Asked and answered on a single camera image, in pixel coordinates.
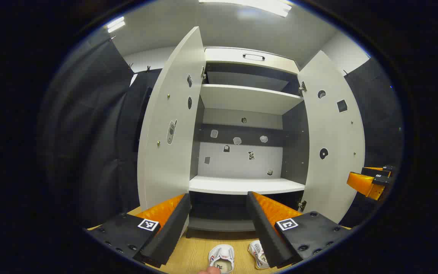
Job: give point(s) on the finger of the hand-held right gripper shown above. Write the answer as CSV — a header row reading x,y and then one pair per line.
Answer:
x,y
378,171
363,184

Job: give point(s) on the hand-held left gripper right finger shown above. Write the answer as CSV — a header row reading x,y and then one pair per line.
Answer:
x,y
266,232

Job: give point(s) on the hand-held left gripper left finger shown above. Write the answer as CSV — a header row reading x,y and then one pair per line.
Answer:
x,y
169,228

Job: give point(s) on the white canvas shoe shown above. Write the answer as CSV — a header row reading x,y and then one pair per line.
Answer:
x,y
222,257
259,255

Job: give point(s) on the white shoe cabinet door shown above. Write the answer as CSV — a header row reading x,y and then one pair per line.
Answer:
x,y
335,133
165,163

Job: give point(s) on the white grey shoe cabinet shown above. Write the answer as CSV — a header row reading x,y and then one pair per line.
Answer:
x,y
242,99

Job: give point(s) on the black backdrop cloth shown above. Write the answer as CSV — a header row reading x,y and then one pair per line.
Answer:
x,y
89,133

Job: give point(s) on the large ceiling light panel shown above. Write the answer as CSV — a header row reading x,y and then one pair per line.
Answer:
x,y
257,5

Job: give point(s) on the small ceiling light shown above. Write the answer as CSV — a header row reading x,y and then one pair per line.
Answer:
x,y
115,24

